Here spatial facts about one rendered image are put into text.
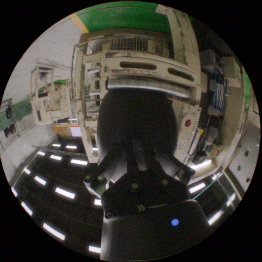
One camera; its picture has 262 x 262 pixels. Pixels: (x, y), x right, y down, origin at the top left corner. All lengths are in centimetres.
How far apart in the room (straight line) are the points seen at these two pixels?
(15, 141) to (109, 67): 1128
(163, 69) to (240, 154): 65
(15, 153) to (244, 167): 1210
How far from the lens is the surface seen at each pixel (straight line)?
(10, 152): 1131
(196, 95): 38
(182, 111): 49
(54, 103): 459
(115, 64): 29
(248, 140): 68
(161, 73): 31
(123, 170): 28
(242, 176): 73
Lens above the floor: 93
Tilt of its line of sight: 26 degrees up
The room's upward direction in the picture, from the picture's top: 178 degrees counter-clockwise
